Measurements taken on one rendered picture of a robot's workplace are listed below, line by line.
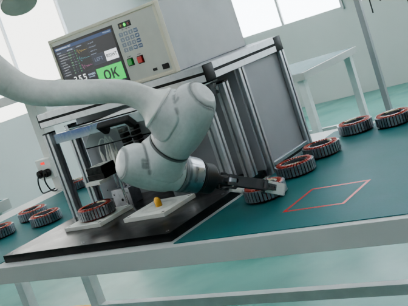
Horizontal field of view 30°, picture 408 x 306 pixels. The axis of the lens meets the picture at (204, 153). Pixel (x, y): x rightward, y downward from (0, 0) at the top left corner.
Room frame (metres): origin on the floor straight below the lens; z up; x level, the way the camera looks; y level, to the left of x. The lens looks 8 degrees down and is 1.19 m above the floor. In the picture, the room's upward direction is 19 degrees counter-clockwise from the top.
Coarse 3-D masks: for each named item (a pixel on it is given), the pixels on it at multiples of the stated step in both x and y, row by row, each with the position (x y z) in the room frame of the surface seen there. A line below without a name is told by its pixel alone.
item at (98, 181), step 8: (112, 160) 2.29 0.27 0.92; (88, 168) 2.28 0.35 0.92; (96, 168) 2.25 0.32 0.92; (104, 168) 2.25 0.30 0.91; (112, 168) 2.28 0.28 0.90; (88, 176) 2.28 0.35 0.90; (96, 176) 2.26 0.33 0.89; (104, 176) 2.24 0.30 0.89; (88, 184) 2.25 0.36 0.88; (96, 184) 2.23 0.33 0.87; (128, 184) 2.32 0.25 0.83
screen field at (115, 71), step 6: (108, 66) 2.25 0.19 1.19; (114, 66) 2.24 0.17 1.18; (120, 66) 2.23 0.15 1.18; (102, 72) 2.27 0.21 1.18; (108, 72) 2.26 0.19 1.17; (114, 72) 2.25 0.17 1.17; (120, 72) 2.23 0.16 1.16; (102, 78) 2.28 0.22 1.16; (108, 78) 2.26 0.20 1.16; (114, 78) 2.25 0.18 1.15; (120, 78) 2.24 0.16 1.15
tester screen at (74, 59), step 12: (96, 36) 2.26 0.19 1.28; (108, 36) 2.23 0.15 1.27; (60, 48) 2.35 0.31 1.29; (72, 48) 2.32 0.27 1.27; (84, 48) 2.29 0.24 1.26; (96, 48) 2.27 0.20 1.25; (108, 48) 2.24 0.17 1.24; (60, 60) 2.36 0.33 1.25; (72, 60) 2.33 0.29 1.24; (84, 60) 2.30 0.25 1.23; (120, 60) 2.22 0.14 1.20; (72, 72) 2.34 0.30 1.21; (84, 72) 2.31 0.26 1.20; (96, 72) 2.29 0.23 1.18
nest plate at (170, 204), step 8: (168, 200) 2.11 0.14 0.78; (176, 200) 2.07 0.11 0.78; (184, 200) 2.05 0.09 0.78; (144, 208) 2.11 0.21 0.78; (152, 208) 2.07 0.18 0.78; (160, 208) 2.04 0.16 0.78; (168, 208) 2.00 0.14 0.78; (176, 208) 2.01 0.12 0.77; (128, 216) 2.08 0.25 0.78; (136, 216) 2.04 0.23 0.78; (144, 216) 2.01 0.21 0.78; (152, 216) 2.00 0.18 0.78; (160, 216) 1.98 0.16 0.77
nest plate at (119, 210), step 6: (114, 210) 2.23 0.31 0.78; (120, 210) 2.20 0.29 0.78; (126, 210) 2.21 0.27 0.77; (108, 216) 2.17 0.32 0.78; (114, 216) 2.17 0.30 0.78; (78, 222) 2.23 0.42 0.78; (90, 222) 2.17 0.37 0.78; (96, 222) 2.14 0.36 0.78; (102, 222) 2.13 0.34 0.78; (66, 228) 2.20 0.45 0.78; (72, 228) 2.19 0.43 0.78; (78, 228) 2.17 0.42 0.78; (84, 228) 2.16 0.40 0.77
